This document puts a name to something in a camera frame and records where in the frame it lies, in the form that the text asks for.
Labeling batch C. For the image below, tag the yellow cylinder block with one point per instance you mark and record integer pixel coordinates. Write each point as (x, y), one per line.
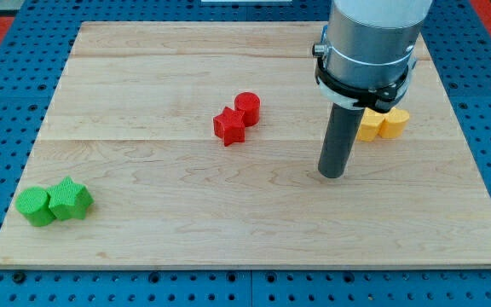
(395, 122)

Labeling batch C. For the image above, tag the wooden board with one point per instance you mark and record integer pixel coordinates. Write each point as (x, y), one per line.
(132, 120)

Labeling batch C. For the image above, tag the yellow star block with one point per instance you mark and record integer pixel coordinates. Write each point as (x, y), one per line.
(370, 125)

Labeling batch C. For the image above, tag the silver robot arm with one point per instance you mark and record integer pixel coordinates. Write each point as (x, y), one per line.
(371, 41)

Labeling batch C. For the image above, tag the red star block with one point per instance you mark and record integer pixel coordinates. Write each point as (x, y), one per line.
(229, 126)

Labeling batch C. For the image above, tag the green star block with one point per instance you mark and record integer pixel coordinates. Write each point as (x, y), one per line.
(69, 199)

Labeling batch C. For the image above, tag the green cylinder block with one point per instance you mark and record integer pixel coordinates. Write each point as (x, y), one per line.
(33, 204)

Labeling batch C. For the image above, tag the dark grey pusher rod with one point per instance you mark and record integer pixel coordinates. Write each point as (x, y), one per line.
(341, 131)

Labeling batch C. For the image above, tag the red cylinder block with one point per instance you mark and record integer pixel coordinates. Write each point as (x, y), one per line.
(250, 104)

